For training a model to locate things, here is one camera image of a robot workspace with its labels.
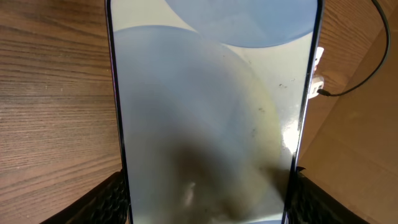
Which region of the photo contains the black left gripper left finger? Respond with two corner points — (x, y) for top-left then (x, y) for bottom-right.
(42, 171), (129, 224)

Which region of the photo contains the cardboard backdrop panel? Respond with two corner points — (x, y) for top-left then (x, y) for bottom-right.
(299, 12), (397, 223)

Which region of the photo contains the blue Samsung Galaxy smartphone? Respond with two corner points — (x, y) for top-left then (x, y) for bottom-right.
(105, 0), (324, 223)

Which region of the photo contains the white power strip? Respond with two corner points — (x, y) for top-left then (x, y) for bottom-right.
(313, 47), (324, 72)

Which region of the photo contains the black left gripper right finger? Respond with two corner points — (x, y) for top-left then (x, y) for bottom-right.
(287, 167), (368, 224)

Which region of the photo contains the black USB charging cable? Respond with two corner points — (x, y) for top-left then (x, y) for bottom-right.
(316, 0), (392, 98)

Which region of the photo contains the white charger adapter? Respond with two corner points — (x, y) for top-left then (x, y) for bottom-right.
(308, 75), (325, 99)

